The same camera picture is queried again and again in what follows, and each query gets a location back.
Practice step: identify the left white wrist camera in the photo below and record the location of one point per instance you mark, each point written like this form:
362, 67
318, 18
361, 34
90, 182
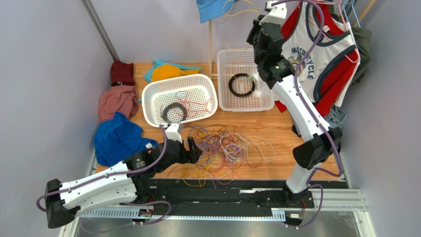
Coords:
173, 131

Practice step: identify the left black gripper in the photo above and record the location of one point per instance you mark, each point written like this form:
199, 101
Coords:
194, 151

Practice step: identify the light blue bucket hat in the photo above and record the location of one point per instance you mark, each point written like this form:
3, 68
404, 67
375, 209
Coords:
210, 9

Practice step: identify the metal corner rail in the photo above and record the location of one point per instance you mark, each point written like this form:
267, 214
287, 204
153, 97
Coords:
95, 19

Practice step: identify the teal cloth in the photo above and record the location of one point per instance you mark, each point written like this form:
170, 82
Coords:
158, 63

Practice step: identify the red shirt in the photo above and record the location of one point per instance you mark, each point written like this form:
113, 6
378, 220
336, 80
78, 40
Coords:
332, 88

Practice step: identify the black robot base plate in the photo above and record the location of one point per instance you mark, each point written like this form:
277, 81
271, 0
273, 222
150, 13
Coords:
237, 197

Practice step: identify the white motorcycle tank top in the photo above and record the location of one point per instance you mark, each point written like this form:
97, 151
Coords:
325, 59

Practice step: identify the wooden rack pole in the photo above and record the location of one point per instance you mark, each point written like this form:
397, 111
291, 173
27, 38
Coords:
360, 9

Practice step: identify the blue cloth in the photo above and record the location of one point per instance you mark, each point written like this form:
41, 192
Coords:
119, 138

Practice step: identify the dark green garment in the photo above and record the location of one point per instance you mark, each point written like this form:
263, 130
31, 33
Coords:
343, 43

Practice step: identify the pink cloth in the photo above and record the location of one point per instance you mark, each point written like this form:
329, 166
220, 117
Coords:
121, 98

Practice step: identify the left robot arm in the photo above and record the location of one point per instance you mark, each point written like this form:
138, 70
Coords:
124, 182

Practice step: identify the grey denim garment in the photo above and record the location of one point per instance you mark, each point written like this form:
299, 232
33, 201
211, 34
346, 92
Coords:
336, 117

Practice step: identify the maroon cloth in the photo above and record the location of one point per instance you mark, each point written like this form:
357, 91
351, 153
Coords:
122, 73

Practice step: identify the orange cloth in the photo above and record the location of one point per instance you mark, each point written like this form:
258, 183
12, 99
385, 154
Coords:
169, 71

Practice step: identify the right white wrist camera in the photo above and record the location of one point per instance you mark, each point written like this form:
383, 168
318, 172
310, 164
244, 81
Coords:
278, 14

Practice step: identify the rounded white plastic basket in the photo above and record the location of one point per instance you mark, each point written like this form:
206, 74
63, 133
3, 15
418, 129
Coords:
182, 99

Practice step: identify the pink clothes hanger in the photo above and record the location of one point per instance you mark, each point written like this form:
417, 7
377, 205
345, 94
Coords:
341, 23

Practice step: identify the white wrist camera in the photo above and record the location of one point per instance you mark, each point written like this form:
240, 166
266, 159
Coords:
173, 131
278, 14

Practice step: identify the black garment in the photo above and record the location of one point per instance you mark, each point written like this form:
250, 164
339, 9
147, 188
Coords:
296, 130

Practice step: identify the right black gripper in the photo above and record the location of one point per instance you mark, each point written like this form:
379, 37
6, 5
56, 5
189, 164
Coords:
253, 31

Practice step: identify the rectangular white plastic basket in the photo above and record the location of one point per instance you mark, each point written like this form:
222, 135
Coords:
240, 88

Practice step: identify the aluminium slotted rail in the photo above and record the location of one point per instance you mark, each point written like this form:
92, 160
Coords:
127, 212

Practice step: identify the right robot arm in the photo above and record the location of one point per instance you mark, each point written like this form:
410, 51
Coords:
320, 140

